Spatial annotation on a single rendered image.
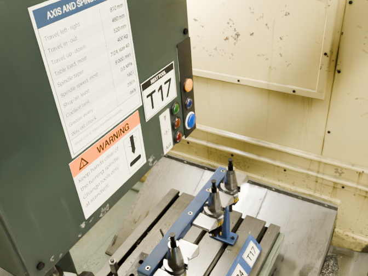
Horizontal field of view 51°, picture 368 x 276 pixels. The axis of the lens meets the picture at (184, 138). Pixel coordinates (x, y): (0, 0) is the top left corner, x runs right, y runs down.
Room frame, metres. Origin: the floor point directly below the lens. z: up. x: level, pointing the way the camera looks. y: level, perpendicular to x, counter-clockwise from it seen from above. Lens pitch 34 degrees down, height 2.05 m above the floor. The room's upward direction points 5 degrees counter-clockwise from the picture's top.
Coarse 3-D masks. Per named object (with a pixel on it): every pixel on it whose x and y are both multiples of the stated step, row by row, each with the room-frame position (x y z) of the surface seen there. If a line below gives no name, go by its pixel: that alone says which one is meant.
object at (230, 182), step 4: (228, 172) 0.91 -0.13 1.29; (232, 172) 0.91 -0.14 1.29; (228, 176) 0.91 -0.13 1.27; (232, 176) 0.91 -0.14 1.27; (224, 180) 0.92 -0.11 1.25; (228, 180) 0.91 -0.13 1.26; (232, 180) 0.90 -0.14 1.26; (236, 180) 0.91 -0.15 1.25; (224, 184) 0.92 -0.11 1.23; (228, 184) 0.90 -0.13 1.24; (232, 184) 0.90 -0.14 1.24; (236, 184) 0.91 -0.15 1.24; (228, 188) 0.90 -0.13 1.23; (232, 188) 0.90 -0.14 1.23
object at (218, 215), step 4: (224, 204) 0.84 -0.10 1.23; (204, 208) 0.83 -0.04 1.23; (224, 208) 0.83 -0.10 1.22; (204, 212) 0.83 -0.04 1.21; (208, 212) 0.81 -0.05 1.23; (212, 212) 0.81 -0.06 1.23; (216, 212) 0.81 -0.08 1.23; (220, 212) 0.80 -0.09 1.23; (224, 212) 0.83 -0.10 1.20; (212, 216) 0.80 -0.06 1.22; (216, 216) 0.80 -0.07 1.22; (220, 216) 0.81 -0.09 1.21
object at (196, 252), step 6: (180, 240) 0.72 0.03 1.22; (186, 240) 0.72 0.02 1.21; (180, 246) 0.70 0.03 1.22; (186, 246) 0.70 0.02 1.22; (192, 246) 0.70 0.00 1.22; (198, 246) 0.70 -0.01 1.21; (186, 252) 0.68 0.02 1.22; (192, 252) 0.68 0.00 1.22; (198, 252) 0.68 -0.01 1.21; (192, 258) 0.66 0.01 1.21
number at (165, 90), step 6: (168, 78) 0.62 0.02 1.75; (156, 84) 0.59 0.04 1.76; (162, 84) 0.60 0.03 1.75; (168, 84) 0.62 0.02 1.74; (156, 90) 0.59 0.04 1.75; (162, 90) 0.60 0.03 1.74; (168, 90) 0.62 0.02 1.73; (162, 96) 0.60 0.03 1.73; (168, 96) 0.62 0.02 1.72; (162, 102) 0.60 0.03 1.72
